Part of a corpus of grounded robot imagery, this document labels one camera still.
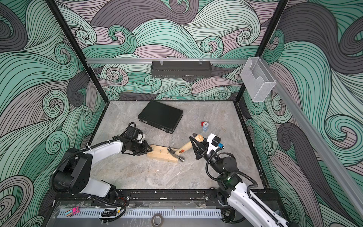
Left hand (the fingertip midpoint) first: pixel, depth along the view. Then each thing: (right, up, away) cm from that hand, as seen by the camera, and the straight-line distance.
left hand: (150, 150), depth 88 cm
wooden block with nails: (+8, 0, -3) cm, 8 cm away
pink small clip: (-33, -24, -20) cm, 45 cm away
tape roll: (+8, -28, -21) cm, 36 cm away
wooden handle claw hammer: (+27, +13, -28) cm, 41 cm away
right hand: (+24, +13, -24) cm, 36 cm away
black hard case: (+8, +21, +16) cm, 27 cm away
